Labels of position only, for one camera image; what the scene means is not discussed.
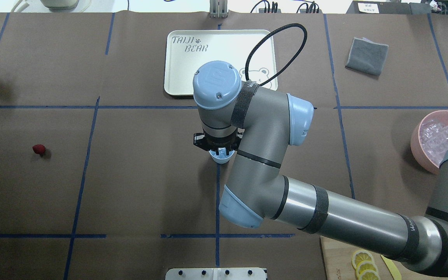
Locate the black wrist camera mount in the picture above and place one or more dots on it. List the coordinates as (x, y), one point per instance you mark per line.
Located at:
(208, 142)

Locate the aluminium frame post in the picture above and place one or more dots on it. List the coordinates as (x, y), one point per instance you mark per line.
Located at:
(218, 9)

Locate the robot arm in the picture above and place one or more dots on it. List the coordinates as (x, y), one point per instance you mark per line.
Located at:
(343, 174)

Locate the yellow plastic knife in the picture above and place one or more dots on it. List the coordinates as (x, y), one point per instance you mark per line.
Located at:
(392, 268)

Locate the clear ice cube pile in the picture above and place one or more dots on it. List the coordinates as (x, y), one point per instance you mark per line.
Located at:
(434, 138)

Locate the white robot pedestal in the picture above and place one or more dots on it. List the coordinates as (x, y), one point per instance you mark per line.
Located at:
(239, 273)

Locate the red strawberry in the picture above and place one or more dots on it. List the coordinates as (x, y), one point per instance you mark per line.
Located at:
(39, 149)

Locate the lemon slices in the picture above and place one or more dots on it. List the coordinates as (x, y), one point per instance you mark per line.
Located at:
(364, 265)

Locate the grey folded cloth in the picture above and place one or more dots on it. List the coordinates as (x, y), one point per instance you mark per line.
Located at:
(367, 56)

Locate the wooden cutting board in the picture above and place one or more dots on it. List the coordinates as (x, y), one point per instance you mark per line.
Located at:
(338, 262)

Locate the pink bowl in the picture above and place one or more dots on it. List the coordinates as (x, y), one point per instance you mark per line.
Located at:
(416, 144)

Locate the cream bear tray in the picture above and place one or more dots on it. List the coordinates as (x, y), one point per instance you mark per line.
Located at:
(188, 50)

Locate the light blue cup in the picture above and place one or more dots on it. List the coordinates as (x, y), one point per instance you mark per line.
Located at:
(222, 156)

